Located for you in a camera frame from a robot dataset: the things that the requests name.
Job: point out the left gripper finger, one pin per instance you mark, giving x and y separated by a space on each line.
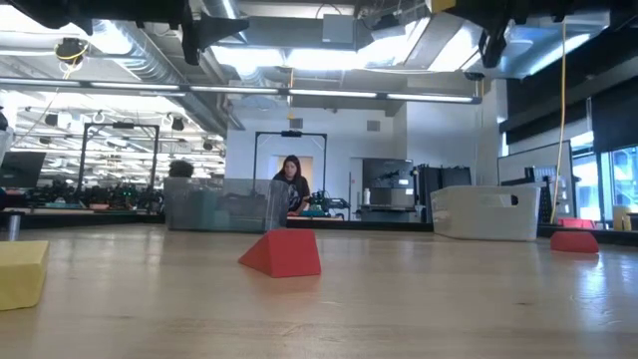
214 36
219 22

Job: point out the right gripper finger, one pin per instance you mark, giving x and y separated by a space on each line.
466 9

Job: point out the small yellow foam block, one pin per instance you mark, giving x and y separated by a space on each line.
442 5

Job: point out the small red foam block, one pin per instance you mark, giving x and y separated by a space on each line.
574 243

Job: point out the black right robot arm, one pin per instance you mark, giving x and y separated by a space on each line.
538 10

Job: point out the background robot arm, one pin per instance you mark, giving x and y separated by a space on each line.
329 203

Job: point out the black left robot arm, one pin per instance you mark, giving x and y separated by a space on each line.
50 12

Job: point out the grey partition panel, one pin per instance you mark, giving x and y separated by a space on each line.
523 162

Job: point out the person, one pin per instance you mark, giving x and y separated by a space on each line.
180 168
296 187

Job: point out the black equipment case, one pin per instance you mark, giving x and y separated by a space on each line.
443 179

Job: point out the grey translucent plastic bin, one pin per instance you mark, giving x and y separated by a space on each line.
224 207

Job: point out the white plastic bin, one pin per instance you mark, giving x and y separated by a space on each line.
483 214

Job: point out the dark grey cabinet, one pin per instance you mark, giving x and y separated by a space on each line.
388 189

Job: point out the red storage bin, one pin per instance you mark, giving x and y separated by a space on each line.
575 223

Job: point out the white bottle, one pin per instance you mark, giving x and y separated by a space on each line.
367 197

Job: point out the black computer monitor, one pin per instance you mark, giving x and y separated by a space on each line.
22 169

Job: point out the yellow container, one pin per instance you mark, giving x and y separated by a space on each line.
621 218

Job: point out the red triangular foam block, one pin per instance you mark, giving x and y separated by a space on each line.
284 254

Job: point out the long yellow foam block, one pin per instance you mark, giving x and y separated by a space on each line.
22 274

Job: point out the black ceiling camera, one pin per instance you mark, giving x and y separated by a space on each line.
473 76

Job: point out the black gantry frame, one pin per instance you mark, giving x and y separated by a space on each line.
255 159
82 154

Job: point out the silver metal post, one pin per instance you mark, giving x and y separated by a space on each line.
13 227

